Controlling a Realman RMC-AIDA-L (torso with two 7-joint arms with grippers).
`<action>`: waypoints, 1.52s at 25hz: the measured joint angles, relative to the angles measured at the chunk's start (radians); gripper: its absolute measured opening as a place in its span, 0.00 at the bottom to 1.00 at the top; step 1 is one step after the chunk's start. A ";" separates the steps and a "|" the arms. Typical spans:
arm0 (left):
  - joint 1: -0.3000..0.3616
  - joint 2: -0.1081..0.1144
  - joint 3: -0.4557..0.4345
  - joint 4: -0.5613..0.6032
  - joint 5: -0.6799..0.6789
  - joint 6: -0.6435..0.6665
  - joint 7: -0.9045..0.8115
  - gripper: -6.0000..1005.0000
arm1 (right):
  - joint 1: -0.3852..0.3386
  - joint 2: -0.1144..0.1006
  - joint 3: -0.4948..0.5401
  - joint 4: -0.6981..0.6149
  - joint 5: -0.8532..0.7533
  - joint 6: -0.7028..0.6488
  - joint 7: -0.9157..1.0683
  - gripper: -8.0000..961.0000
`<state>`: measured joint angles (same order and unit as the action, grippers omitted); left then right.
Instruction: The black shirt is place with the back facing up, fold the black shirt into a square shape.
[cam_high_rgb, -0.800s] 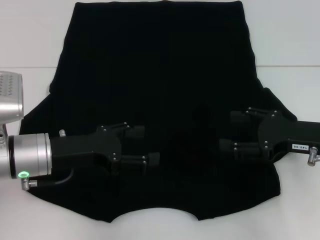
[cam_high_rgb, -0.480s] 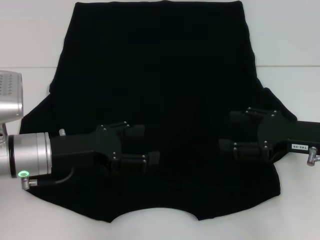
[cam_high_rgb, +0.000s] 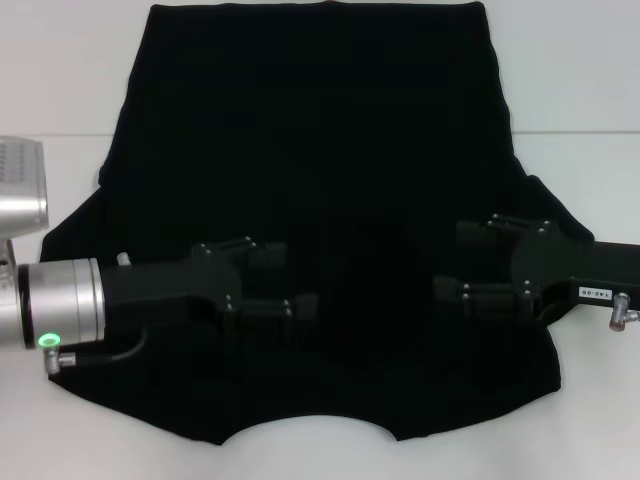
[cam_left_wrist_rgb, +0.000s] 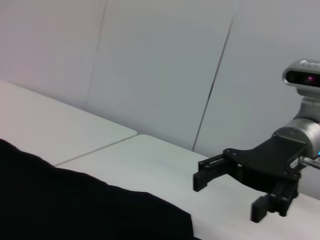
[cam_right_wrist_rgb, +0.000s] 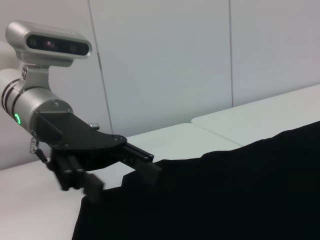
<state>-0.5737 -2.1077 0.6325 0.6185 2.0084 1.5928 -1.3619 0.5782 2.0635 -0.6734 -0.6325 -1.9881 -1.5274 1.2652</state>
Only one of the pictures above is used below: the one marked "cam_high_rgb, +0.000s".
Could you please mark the black shirt with FREE print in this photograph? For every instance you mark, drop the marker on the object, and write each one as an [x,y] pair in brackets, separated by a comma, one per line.
[320,125]

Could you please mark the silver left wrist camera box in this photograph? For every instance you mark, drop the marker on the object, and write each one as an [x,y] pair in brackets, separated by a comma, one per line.
[20,180]

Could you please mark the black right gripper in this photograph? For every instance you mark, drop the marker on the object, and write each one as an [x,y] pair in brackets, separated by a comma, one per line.
[575,265]

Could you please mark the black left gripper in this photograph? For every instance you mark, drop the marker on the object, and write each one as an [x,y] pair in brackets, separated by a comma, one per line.
[165,290]

